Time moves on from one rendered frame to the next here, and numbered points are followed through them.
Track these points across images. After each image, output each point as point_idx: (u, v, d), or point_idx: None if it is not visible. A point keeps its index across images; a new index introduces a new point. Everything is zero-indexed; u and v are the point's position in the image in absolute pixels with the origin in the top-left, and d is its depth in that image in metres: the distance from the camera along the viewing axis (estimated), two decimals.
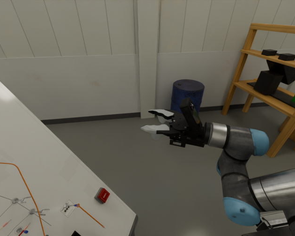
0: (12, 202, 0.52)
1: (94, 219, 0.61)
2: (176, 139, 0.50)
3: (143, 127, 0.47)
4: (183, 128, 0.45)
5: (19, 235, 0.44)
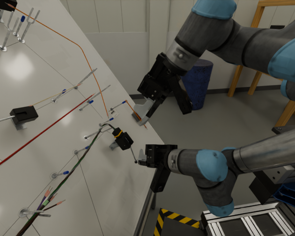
0: (74, 87, 0.59)
1: (138, 118, 0.68)
2: None
3: None
4: None
5: (89, 97, 0.51)
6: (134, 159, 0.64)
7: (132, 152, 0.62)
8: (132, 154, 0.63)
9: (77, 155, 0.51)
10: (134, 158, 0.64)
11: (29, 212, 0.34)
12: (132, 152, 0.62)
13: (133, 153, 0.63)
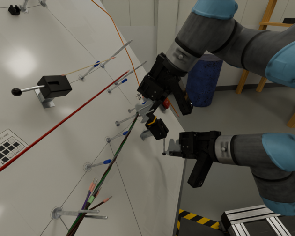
0: (100, 66, 0.50)
1: (171, 105, 0.59)
2: None
3: None
4: None
5: (125, 73, 0.42)
6: (163, 151, 0.56)
7: (164, 143, 0.54)
8: (163, 144, 0.55)
9: (110, 143, 0.43)
10: (163, 149, 0.56)
11: (67, 212, 0.25)
12: (164, 143, 0.54)
13: (164, 143, 0.54)
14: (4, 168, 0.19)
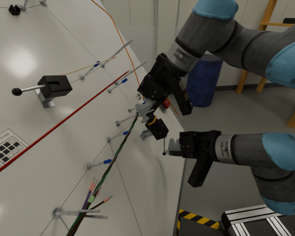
0: (101, 65, 0.50)
1: (171, 104, 0.59)
2: None
3: None
4: None
5: (125, 73, 0.42)
6: (164, 151, 0.56)
7: (164, 143, 0.54)
8: (163, 144, 0.55)
9: (110, 143, 0.43)
10: (164, 149, 0.56)
11: (68, 212, 0.25)
12: (164, 143, 0.54)
13: (165, 143, 0.54)
14: (4, 168, 0.19)
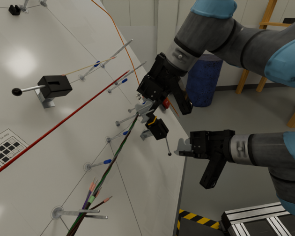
0: (101, 66, 0.50)
1: (171, 104, 0.59)
2: None
3: None
4: None
5: (125, 73, 0.42)
6: (168, 151, 0.55)
7: (166, 143, 0.54)
8: (166, 144, 0.54)
9: (110, 143, 0.43)
10: (168, 149, 0.55)
11: (68, 212, 0.25)
12: (167, 143, 0.54)
13: (167, 143, 0.54)
14: (4, 168, 0.19)
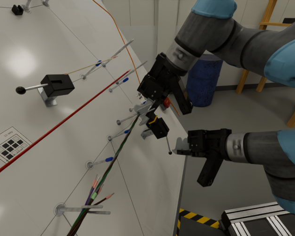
0: (102, 65, 0.51)
1: (171, 104, 0.60)
2: None
3: None
4: None
5: (126, 73, 0.43)
6: (169, 150, 0.56)
7: (167, 142, 0.54)
8: (167, 143, 0.55)
9: (112, 142, 0.43)
10: (168, 148, 0.55)
11: (70, 208, 0.25)
12: (168, 142, 0.54)
13: (168, 142, 0.54)
14: (10, 164, 0.19)
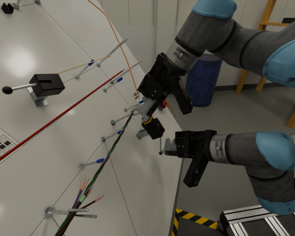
0: (96, 64, 0.50)
1: (167, 104, 0.59)
2: None
3: None
4: None
5: (120, 72, 0.42)
6: (160, 151, 0.56)
7: (160, 142, 0.54)
8: (159, 144, 0.54)
9: (105, 143, 0.42)
10: (160, 148, 0.55)
11: (58, 211, 0.25)
12: (160, 143, 0.54)
13: (160, 143, 0.54)
14: None
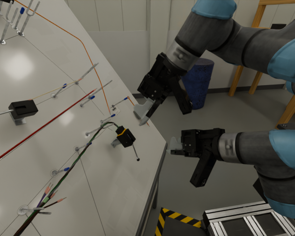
0: (75, 83, 0.57)
1: None
2: None
3: None
4: None
5: (91, 92, 0.49)
6: (136, 157, 0.63)
7: (134, 150, 0.61)
8: (134, 151, 0.61)
9: (79, 152, 0.50)
10: (136, 155, 0.62)
11: (28, 210, 0.32)
12: (135, 150, 0.61)
13: (135, 150, 0.61)
14: None
